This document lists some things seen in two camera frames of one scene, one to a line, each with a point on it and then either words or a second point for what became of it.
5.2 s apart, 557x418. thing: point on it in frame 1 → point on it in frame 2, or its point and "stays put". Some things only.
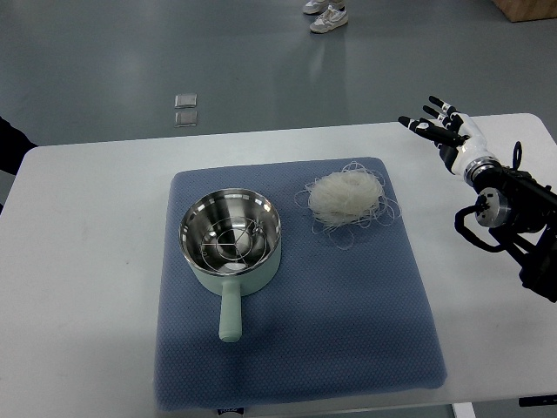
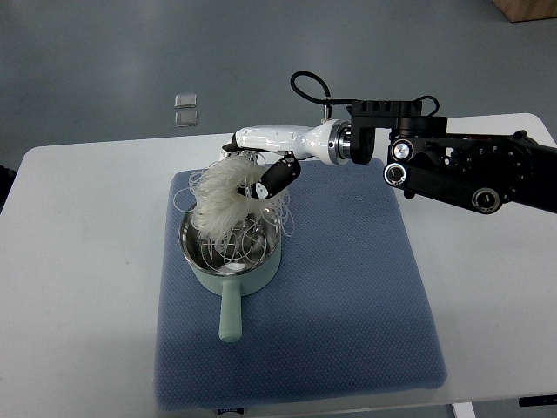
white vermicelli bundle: [343, 202] → [234, 231]
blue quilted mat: [345, 317] stays put
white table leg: [463, 410] stays put
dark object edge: [14, 144] → [7, 178]
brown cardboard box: [521, 10] stays put
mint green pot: [231, 240] stays put
